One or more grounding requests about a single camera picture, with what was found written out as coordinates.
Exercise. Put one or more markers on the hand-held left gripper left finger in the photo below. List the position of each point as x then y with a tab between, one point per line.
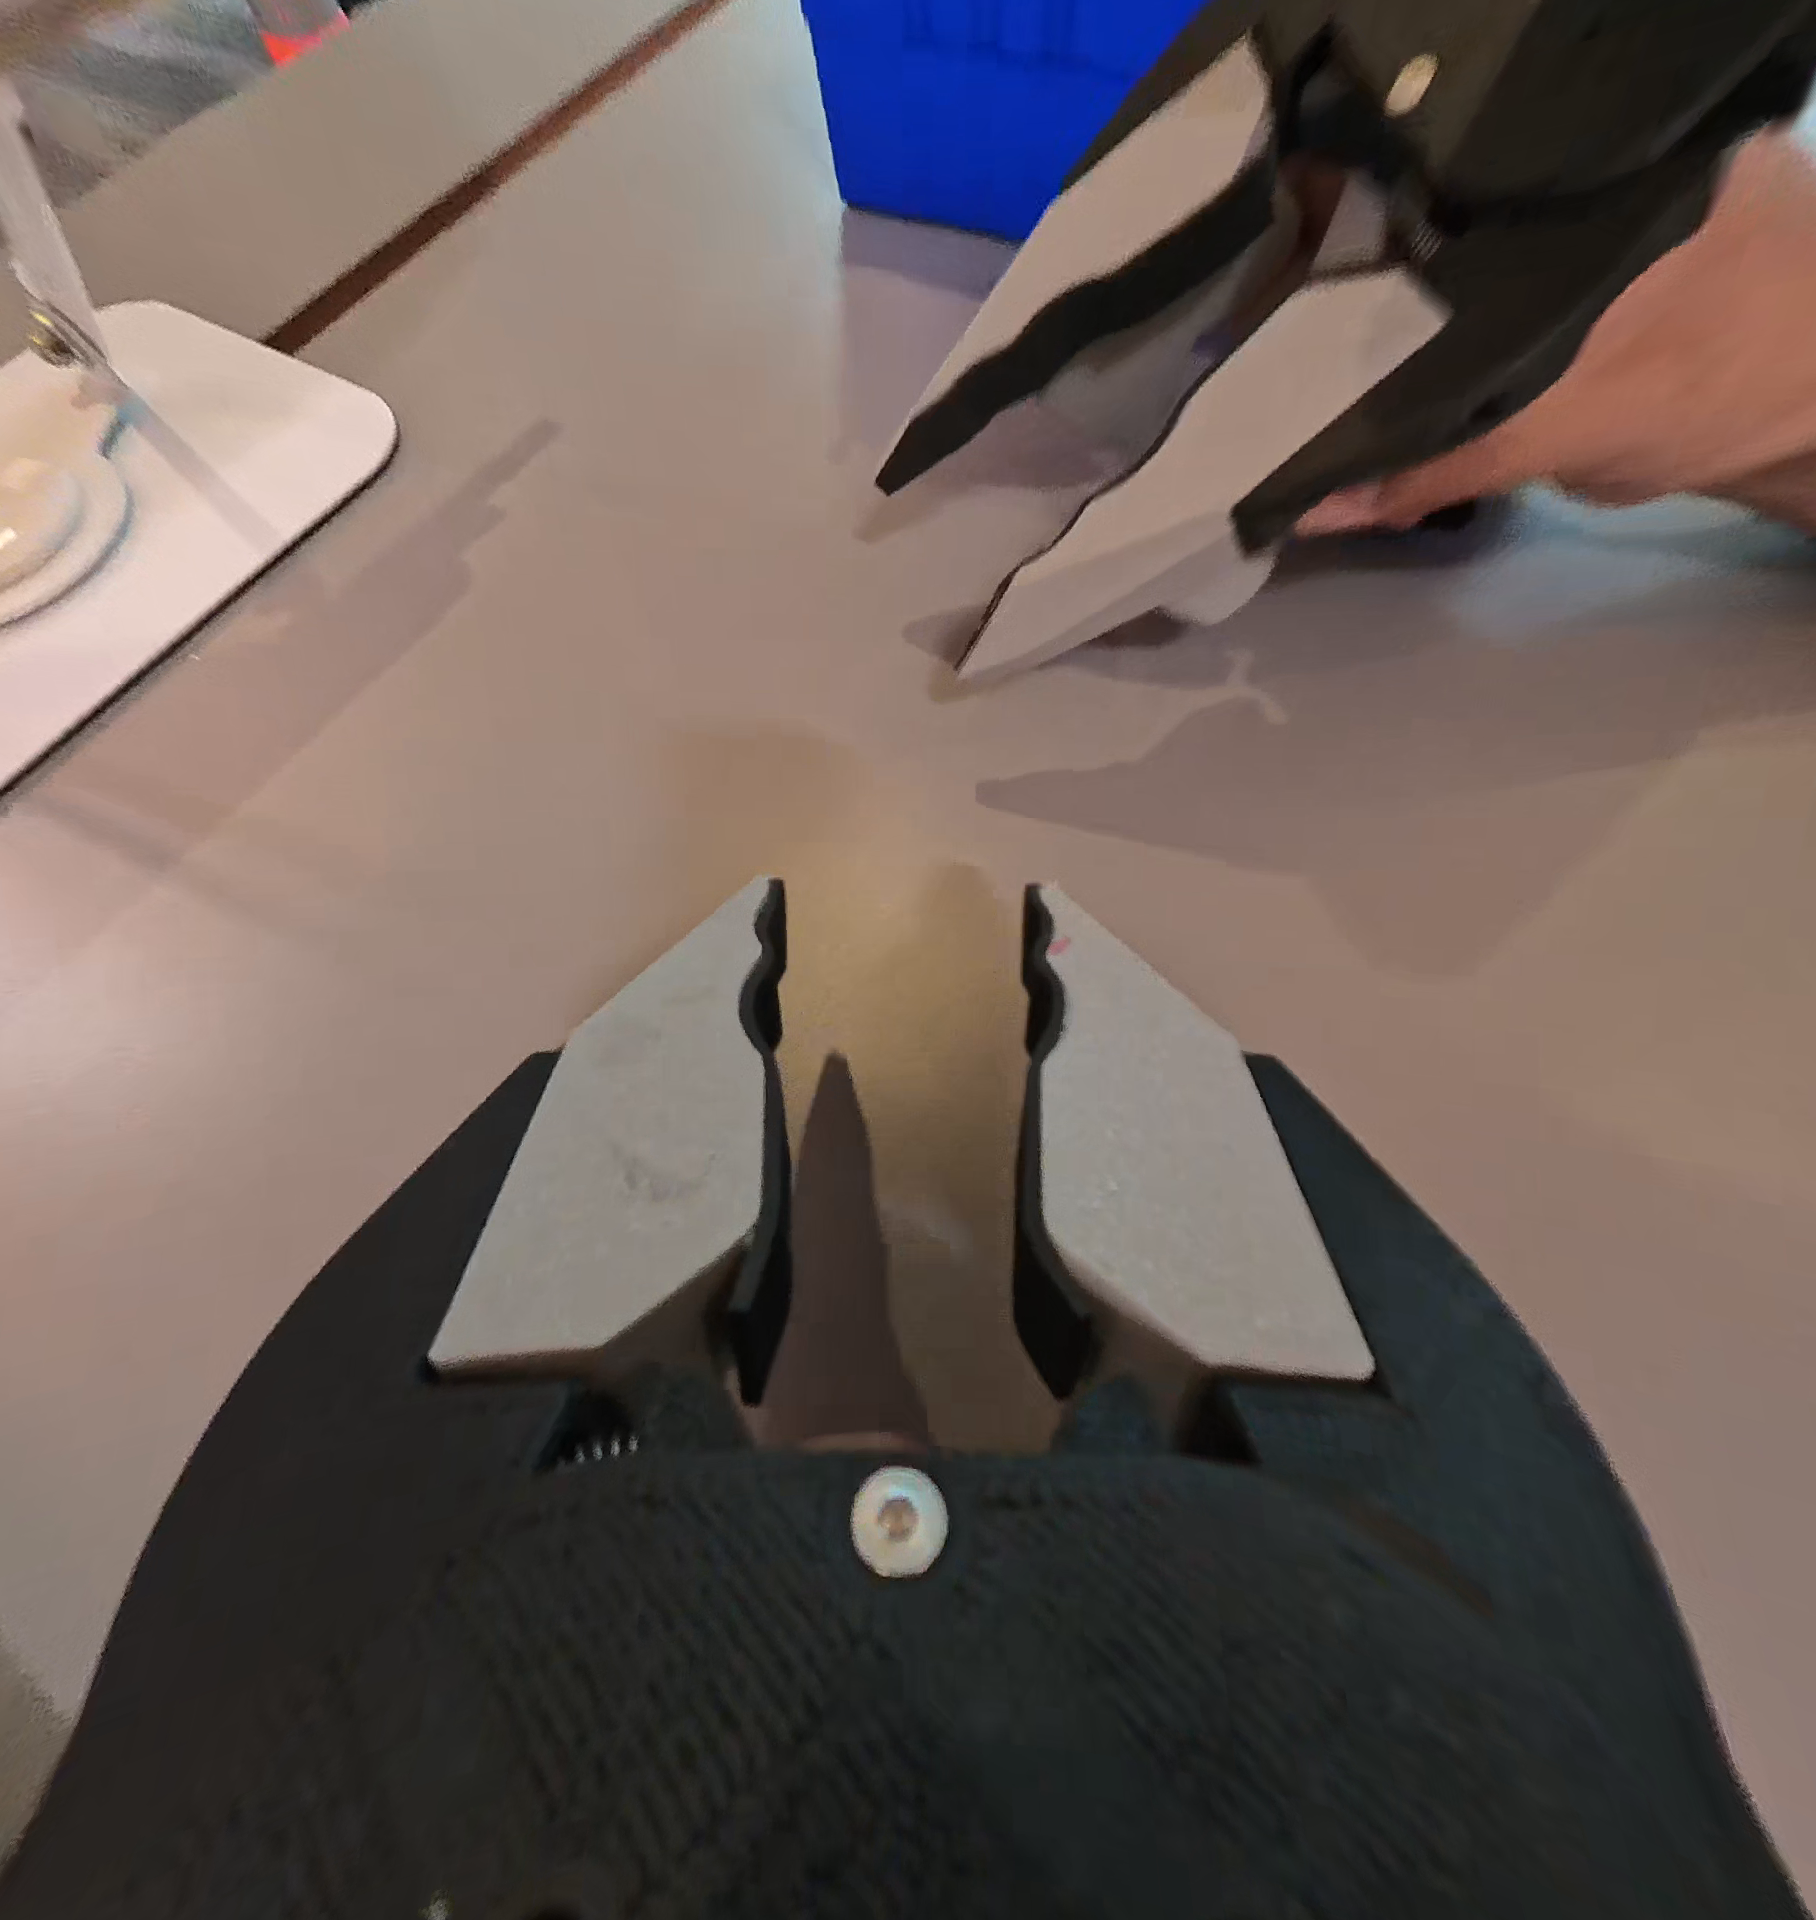
621	1188

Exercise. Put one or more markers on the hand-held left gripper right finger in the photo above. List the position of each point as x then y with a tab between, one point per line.
1179	1201

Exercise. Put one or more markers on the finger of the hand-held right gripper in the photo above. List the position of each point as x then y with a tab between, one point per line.
1132	239
1267	404

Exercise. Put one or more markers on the blue plastic bin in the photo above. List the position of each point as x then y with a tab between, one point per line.
967	105

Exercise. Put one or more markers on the person's right hand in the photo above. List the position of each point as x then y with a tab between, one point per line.
1746	343

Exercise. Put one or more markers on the clear glass dish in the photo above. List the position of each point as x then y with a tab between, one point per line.
9	554

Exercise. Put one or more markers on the white rounded base plate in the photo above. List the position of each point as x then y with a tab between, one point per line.
249	436

